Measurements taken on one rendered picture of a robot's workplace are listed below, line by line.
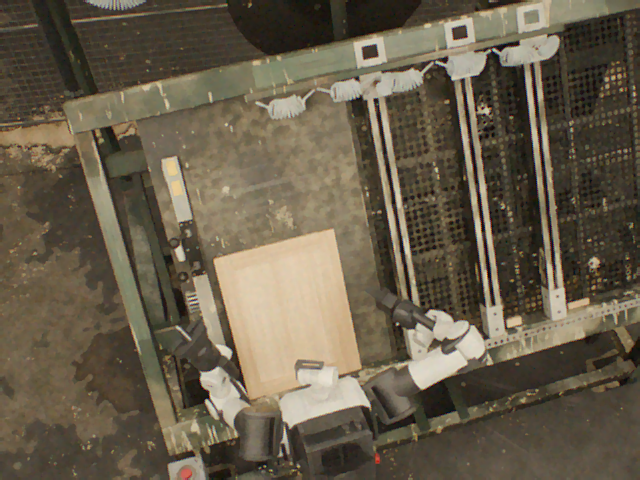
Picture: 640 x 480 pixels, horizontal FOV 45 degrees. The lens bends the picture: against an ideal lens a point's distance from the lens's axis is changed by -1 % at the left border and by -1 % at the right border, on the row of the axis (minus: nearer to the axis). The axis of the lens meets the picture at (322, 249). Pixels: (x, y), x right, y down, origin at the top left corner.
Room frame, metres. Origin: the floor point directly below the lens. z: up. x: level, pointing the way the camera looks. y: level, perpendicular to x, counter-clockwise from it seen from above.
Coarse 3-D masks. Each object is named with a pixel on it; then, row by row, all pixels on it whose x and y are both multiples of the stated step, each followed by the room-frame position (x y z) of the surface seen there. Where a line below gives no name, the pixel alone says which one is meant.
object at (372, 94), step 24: (360, 48) 1.98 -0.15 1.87; (384, 72) 1.84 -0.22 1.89; (384, 120) 1.86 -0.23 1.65; (384, 144) 1.83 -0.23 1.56; (384, 168) 1.76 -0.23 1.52; (384, 192) 1.71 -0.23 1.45; (384, 216) 1.68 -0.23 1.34; (408, 240) 1.61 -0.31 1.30; (408, 264) 1.55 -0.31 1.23; (408, 288) 1.51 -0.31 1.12; (408, 336) 1.38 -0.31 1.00
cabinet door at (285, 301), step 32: (224, 256) 1.54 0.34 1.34; (256, 256) 1.55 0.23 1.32; (288, 256) 1.56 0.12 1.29; (320, 256) 1.57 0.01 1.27; (224, 288) 1.47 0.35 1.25; (256, 288) 1.48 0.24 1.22; (288, 288) 1.49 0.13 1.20; (320, 288) 1.50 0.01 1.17; (256, 320) 1.40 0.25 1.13; (288, 320) 1.41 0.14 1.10; (320, 320) 1.42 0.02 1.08; (256, 352) 1.32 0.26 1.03; (288, 352) 1.33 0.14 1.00; (320, 352) 1.34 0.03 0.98; (352, 352) 1.35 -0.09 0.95; (256, 384) 1.24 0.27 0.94; (288, 384) 1.25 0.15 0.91
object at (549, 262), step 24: (528, 24) 2.10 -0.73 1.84; (552, 48) 1.96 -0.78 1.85; (528, 72) 2.03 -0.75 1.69; (528, 96) 1.98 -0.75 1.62; (528, 120) 1.93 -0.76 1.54; (528, 144) 1.90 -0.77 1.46; (528, 168) 1.86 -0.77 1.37; (552, 192) 1.77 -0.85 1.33; (552, 216) 1.71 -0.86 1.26; (552, 240) 1.66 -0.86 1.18; (552, 264) 1.60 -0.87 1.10; (552, 288) 1.54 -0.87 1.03; (552, 312) 1.48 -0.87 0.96
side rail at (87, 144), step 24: (96, 144) 1.74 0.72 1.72; (96, 168) 1.68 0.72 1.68; (96, 192) 1.63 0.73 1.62; (120, 240) 1.53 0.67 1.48; (120, 264) 1.48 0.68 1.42; (120, 288) 1.42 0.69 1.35; (144, 312) 1.38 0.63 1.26; (144, 336) 1.32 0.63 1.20; (144, 360) 1.26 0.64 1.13; (168, 384) 1.25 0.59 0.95; (168, 408) 1.15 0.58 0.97
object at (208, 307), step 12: (168, 180) 1.68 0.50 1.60; (180, 180) 1.69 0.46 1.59; (180, 204) 1.63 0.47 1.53; (180, 216) 1.61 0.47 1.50; (192, 216) 1.62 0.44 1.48; (204, 276) 1.48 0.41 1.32; (204, 288) 1.45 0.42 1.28; (204, 300) 1.42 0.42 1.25; (204, 312) 1.39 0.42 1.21; (216, 312) 1.40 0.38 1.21; (216, 324) 1.37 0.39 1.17; (216, 336) 1.34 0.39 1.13
